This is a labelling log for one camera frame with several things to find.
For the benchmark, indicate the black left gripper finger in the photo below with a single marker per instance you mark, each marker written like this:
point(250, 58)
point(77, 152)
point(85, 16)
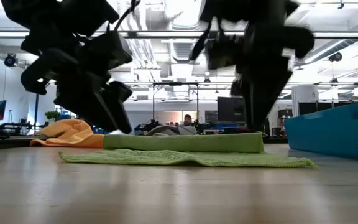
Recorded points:
point(120, 99)
point(89, 99)

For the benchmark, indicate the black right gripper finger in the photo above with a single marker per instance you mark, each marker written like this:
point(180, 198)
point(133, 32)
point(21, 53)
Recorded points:
point(266, 96)
point(245, 93)

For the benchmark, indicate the grey microfiber towel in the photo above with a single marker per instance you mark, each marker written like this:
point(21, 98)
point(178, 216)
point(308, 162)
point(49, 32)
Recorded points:
point(169, 130)

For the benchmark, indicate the lime green microfiber towel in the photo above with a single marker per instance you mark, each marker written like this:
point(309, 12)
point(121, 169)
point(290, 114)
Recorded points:
point(182, 144)

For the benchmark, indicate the teal plastic basket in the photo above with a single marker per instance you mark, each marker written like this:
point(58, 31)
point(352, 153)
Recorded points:
point(334, 133)

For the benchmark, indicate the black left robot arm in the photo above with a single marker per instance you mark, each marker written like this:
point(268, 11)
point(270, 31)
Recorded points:
point(42, 15)

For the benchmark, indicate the orange microfiber towel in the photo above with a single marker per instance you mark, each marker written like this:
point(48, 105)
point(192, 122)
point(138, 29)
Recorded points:
point(67, 133)

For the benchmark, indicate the black background screen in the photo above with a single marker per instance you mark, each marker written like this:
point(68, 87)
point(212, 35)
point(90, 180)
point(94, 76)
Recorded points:
point(228, 109)

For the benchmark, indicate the small background potted plant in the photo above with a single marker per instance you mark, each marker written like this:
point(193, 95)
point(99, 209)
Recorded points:
point(53, 115)

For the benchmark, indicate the round black ceiling fixture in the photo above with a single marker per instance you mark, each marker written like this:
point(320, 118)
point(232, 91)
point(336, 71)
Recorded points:
point(10, 60)
point(336, 57)

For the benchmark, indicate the black cabinets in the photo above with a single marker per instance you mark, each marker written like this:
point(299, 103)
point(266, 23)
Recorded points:
point(315, 109)

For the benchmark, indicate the person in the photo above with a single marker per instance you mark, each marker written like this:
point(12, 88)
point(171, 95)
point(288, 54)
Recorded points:
point(187, 120)

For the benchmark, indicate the long ceiling light bar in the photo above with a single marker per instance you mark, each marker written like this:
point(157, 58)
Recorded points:
point(166, 33)

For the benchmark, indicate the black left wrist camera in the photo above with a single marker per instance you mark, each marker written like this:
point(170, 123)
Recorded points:
point(107, 51)

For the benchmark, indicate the black aluminium table frame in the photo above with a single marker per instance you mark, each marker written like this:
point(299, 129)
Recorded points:
point(5, 143)

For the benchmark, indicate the silver ceiling duct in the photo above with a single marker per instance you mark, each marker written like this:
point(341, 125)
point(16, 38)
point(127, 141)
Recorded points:
point(183, 12)

